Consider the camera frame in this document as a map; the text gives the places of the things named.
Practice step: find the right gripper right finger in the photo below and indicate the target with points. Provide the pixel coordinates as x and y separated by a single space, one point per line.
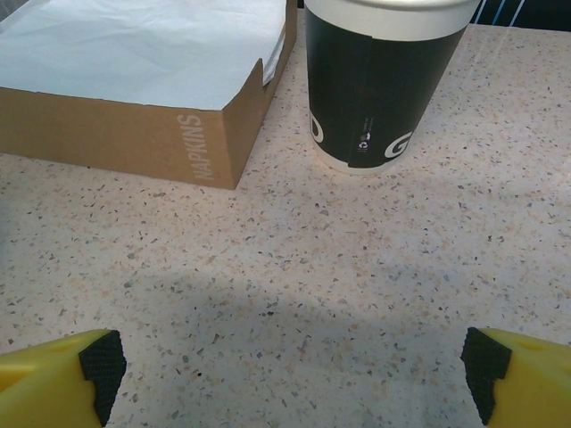
526 383

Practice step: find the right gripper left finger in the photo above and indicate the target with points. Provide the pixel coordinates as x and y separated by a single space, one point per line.
44 383

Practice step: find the black and white paper cup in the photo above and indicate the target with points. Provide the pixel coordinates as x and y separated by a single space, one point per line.
383 89

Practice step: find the white paper napkins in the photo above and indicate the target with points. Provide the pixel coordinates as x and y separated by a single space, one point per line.
134 53

